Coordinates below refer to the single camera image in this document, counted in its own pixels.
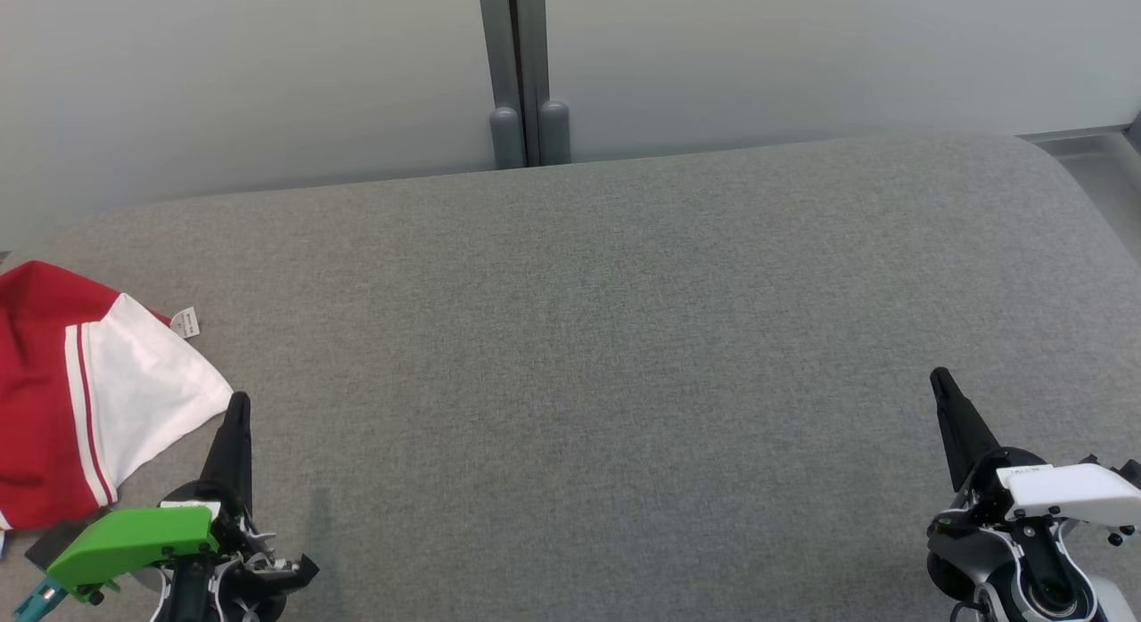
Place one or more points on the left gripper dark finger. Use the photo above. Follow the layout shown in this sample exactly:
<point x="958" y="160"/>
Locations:
<point x="232" y="453"/>

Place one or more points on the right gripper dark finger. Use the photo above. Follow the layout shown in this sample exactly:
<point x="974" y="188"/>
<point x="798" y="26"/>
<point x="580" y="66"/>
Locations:
<point x="963" y="426"/>

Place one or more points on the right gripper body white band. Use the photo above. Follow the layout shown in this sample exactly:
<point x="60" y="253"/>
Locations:
<point x="1070" y="488"/>

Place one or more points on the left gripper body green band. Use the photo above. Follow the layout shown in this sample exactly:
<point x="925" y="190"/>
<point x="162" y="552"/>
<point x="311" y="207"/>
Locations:
<point x="134" y="540"/>

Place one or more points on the red shirt with white sleeves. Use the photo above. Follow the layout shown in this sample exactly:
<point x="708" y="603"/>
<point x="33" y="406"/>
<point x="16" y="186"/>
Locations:
<point x="134" y="390"/>

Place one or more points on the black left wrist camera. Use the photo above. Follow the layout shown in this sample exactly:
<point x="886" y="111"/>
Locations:
<point x="55" y="542"/>

